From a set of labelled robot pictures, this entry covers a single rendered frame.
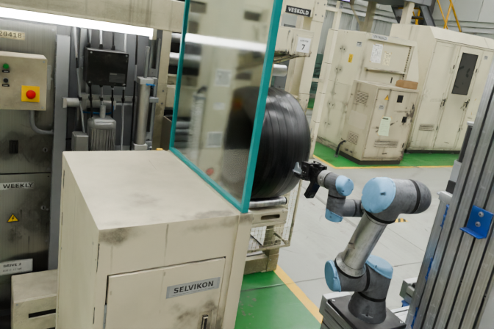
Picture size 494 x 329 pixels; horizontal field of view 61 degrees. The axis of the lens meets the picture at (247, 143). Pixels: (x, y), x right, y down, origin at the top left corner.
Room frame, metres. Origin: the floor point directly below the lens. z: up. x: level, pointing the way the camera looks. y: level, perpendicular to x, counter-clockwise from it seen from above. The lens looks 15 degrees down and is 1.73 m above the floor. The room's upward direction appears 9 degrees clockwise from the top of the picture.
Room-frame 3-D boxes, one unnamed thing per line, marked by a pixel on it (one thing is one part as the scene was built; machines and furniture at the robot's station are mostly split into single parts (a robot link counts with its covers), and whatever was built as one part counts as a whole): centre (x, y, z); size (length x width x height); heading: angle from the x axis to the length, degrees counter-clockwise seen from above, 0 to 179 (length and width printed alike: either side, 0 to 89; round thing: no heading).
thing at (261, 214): (2.00, -0.09, 0.84); 0.36 x 0.09 x 0.06; 123
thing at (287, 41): (2.44, 0.03, 1.71); 0.61 x 0.25 x 0.15; 123
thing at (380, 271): (1.50, -0.57, 0.88); 0.13 x 0.12 x 0.14; 105
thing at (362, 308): (1.50, -0.58, 0.77); 0.15 x 0.15 x 0.10
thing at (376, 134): (6.76, -2.04, 0.62); 0.91 x 0.58 x 1.25; 119
